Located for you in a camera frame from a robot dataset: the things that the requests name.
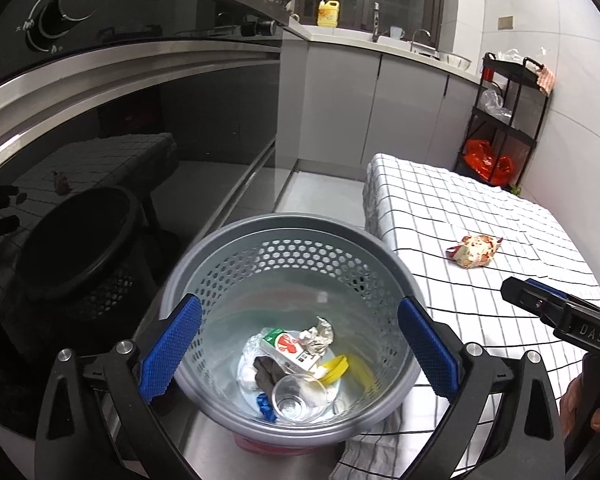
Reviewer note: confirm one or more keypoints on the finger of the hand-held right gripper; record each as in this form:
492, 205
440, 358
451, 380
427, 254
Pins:
565, 296
530, 297

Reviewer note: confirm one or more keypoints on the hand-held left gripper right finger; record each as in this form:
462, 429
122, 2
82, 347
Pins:
427, 350

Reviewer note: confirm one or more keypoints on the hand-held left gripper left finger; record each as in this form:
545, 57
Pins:
172, 347

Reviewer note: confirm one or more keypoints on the patterned snack wrapper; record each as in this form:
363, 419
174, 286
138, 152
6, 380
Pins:
472, 250

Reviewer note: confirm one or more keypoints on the clear plastic film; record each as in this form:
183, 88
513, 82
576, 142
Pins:
252, 347

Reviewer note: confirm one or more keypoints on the white tissue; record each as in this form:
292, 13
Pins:
247, 377

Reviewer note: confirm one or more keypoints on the yellow plastic lid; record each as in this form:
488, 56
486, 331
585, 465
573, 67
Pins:
337, 365

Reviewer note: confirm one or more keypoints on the dark grey cloth wad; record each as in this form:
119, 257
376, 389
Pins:
267, 372

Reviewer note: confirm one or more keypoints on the small blue plastic piece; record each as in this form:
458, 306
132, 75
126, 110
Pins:
264, 405

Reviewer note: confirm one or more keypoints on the silver foil paper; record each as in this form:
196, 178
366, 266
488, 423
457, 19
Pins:
317, 335

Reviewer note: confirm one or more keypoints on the white red green carton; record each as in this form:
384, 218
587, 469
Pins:
290, 347

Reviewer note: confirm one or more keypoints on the clear plastic cup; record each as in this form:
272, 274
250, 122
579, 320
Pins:
300, 400

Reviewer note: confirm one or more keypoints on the grey perforated plastic bin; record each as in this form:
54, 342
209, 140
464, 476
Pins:
290, 240

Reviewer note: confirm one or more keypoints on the person's right hand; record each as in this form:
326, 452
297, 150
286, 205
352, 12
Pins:
572, 405

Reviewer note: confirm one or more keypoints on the white black checked tablecloth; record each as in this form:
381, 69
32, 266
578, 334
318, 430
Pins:
430, 200

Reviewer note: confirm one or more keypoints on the red plastic bag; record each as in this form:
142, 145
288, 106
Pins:
485, 160

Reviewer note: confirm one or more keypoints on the clear plastic bag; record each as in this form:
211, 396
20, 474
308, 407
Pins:
492, 102

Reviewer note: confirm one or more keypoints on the pink checked cloth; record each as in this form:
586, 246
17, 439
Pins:
545, 80

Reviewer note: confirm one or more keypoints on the black metal shelf rack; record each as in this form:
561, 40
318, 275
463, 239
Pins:
512, 74

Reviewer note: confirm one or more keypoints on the white kitchen cabinets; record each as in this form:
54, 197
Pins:
405, 110

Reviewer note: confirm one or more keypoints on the black glass steel stove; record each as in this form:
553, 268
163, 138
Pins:
130, 125

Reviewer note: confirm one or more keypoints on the small red cup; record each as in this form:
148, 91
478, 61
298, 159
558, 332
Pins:
488, 74

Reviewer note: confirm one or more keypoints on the white plastic bag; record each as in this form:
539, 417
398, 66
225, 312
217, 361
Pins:
510, 56

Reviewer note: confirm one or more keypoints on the steel bowl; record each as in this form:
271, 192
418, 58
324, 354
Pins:
455, 61

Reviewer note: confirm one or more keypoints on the curved steel faucet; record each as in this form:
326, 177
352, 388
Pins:
420, 34

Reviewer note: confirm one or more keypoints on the white cup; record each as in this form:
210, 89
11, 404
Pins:
396, 32

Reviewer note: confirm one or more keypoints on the tall steel faucet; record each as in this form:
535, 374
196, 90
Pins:
376, 22

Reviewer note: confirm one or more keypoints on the black stove knob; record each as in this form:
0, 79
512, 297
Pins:
72, 2
260, 28

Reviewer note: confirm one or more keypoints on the yellow detergent bottle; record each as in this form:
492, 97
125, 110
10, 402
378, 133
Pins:
328, 15

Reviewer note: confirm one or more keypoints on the wall socket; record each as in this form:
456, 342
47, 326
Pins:
505, 22

